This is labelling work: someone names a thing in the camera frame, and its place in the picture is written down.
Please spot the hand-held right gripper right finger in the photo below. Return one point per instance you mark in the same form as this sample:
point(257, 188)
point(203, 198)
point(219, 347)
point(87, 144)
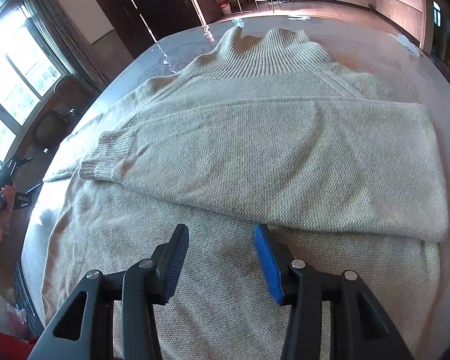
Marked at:
point(268, 270)

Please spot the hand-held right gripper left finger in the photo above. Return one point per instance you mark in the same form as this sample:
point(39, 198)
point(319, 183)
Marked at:
point(174, 266)

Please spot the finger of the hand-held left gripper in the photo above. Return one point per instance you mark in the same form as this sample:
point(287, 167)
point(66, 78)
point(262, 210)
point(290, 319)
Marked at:
point(22, 198)
point(8, 170)

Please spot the cream knit sweater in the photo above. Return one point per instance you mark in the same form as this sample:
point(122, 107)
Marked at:
point(247, 150)

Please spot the dark oval-back armchair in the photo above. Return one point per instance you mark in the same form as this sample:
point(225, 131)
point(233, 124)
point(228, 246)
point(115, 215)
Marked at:
point(50, 127)

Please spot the large bay window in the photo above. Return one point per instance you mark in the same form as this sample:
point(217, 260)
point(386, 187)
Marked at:
point(18, 82)

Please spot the tall wooden chair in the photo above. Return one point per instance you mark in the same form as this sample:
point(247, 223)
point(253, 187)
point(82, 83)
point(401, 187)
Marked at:
point(69, 90)

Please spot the translucent plastic bag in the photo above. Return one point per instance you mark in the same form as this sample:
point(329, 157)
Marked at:
point(3, 307)

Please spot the long grey curtain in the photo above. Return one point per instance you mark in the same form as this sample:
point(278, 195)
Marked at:
point(71, 33)

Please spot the dark wooden double door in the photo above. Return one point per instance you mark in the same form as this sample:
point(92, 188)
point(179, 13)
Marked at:
point(161, 3)

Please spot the flat white paper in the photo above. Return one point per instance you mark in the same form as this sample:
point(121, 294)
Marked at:
point(299, 17)

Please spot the folded white paper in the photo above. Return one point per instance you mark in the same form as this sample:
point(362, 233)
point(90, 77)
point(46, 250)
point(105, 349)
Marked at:
point(407, 44)

